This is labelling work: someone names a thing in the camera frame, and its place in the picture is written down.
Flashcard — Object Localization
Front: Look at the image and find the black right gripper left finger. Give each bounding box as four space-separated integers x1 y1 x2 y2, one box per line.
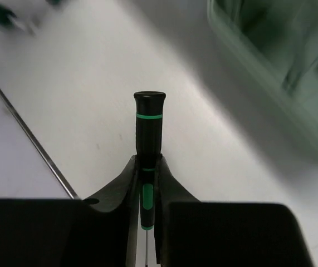
0 157 139 266

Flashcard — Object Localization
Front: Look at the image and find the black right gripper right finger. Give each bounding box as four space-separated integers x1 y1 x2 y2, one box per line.
154 159 313 266

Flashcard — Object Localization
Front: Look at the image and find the black green precision screwdriver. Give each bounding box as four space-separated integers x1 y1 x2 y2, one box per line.
134 91 166 266

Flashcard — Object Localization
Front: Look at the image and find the green transparent plastic toolbox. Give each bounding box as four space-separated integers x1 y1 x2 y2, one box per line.
207 1 318 162

